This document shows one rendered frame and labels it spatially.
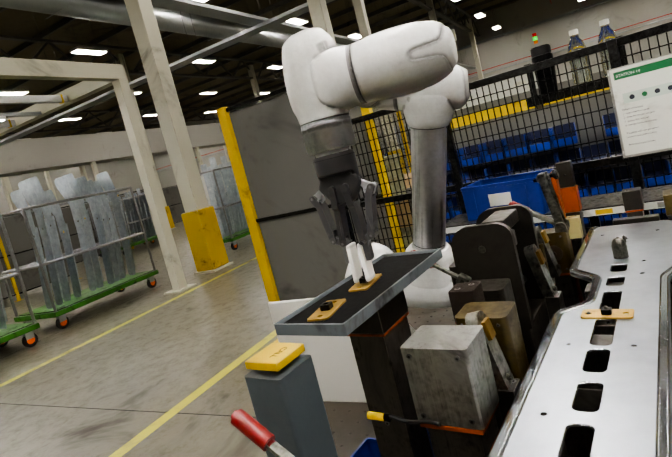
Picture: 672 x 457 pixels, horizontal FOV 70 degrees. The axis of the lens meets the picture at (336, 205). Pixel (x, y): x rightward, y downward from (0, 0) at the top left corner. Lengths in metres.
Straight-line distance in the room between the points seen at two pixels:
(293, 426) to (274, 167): 3.23
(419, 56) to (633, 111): 1.25
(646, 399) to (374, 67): 0.59
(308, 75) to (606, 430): 0.65
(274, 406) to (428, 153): 0.90
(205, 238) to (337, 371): 7.23
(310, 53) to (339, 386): 0.99
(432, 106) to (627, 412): 0.87
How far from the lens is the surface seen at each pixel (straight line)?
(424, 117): 1.35
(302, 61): 0.83
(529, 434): 0.72
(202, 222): 8.59
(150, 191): 7.77
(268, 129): 3.81
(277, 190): 3.84
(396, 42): 0.80
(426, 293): 1.52
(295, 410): 0.68
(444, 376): 0.72
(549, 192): 1.43
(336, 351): 1.45
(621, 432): 0.72
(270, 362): 0.67
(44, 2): 14.36
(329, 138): 0.82
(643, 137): 1.95
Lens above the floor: 1.40
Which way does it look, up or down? 6 degrees down
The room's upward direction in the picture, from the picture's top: 14 degrees counter-clockwise
